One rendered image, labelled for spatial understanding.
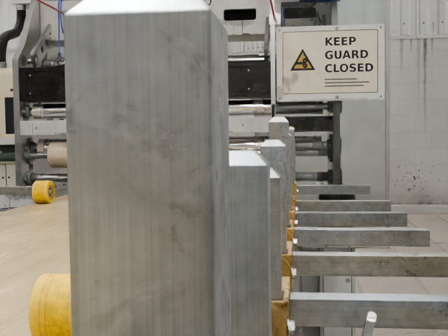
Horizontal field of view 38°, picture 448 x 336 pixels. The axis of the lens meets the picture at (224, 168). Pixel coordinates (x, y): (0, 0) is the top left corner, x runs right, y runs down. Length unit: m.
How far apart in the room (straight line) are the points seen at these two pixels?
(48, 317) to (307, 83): 2.32
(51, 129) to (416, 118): 6.89
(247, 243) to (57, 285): 0.38
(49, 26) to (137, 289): 3.35
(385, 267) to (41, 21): 2.81
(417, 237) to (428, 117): 8.24
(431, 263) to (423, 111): 8.48
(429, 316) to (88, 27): 0.61
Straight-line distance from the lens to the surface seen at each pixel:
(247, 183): 0.40
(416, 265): 0.97
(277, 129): 1.15
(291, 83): 2.94
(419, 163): 9.43
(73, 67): 0.16
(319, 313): 0.72
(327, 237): 1.21
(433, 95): 9.46
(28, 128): 3.22
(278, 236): 0.66
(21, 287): 1.09
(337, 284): 3.04
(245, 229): 0.40
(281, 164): 0.90
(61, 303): 0.74
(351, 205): 1.71
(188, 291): 0.15
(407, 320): 0.73
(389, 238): 1.22
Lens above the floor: 1.14
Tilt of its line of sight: 3 degrees down
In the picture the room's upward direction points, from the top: 1 degrees counter-clockwise
